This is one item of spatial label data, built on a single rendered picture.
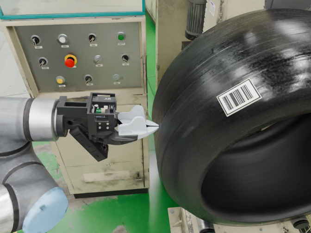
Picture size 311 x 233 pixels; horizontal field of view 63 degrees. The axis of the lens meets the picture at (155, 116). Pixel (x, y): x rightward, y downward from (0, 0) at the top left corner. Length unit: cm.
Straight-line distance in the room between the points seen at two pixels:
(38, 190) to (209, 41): 45
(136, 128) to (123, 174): 116
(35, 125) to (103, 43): 68
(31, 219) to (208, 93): 38
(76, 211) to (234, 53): 163
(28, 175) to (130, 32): 75
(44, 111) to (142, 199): 144
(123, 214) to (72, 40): 118
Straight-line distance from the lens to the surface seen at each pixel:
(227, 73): 45
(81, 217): 189
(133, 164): 160
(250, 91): 43
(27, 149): 62
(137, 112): 56
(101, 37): 114
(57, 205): 54
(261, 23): 56
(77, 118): 54
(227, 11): 75
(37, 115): 53
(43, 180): 56
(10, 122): 55
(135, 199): 189
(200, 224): 80
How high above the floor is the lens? 163
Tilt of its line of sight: 42 degrees down
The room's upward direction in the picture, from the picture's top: straight up
